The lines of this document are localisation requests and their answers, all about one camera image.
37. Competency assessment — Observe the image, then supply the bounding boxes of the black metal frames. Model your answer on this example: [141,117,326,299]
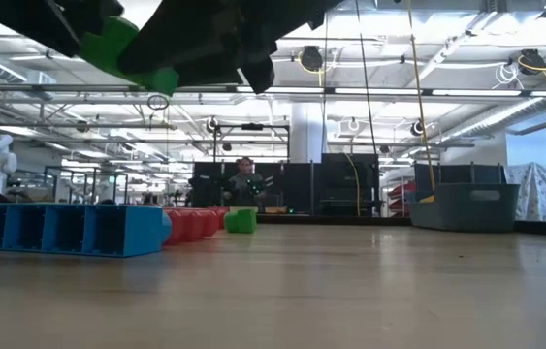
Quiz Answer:
[44,166,129,205]

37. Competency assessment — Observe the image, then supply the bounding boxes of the white building column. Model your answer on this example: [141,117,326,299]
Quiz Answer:
[291,101,330,164]

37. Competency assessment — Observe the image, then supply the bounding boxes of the green two-stud block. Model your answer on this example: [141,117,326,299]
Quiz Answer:
[223,207,258,235]

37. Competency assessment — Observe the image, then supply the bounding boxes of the overhead light rail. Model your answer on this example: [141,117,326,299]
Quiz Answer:
[0,82,546,98]

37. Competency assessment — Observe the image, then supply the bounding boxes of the grey-blue plastic bin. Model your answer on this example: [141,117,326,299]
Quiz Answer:
[407,182,521,233]

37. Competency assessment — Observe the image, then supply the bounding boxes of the blue four-stud block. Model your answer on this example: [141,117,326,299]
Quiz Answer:
[0,203,173,258]

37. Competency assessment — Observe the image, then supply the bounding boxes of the red stacked bins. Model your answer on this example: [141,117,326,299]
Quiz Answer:
[387,179,419,218]

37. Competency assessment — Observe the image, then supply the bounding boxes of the dark partition panel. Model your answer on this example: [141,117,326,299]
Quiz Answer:
[412,163,506,193]

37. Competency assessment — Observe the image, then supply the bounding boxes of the black partition screen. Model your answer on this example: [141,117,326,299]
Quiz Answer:
[189,162,322,212]

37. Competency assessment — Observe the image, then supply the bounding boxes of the hanging cable ring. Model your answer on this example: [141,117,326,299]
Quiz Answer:
[146,94,171,111]

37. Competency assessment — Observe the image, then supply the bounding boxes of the black gantry frame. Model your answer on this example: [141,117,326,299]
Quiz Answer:
[211,123,291,164]

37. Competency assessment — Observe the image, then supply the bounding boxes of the black ceiling cable reel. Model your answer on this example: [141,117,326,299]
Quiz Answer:
[517,48,546,77]
[299,46,325,75]

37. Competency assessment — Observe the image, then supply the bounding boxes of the person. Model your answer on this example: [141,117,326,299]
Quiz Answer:
[222,157,270,208]

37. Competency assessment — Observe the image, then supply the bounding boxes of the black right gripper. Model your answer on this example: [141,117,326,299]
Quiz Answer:
[116,0,310,94]

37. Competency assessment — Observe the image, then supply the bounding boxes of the thin yellow cable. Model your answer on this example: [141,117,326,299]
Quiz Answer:
[343,152,361,214]

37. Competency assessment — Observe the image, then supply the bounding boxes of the patterned hanging cloth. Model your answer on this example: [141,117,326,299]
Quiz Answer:
[503,163,546,223]

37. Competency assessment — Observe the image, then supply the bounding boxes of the red three-stud block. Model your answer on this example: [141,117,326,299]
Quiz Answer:
[163,206,230,246]

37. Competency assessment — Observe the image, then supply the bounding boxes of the green four-stud block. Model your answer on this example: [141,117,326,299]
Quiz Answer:
[78,16,180,97]

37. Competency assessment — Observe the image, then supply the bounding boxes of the black table frame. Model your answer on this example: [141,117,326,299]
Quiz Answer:
[255,211,546,239]

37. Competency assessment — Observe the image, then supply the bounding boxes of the yellow hanging cable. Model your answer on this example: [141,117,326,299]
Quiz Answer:
[406,0,437,194]

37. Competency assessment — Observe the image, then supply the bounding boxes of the black hanging cable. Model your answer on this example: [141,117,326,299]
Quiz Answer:
[354,0,379,156]

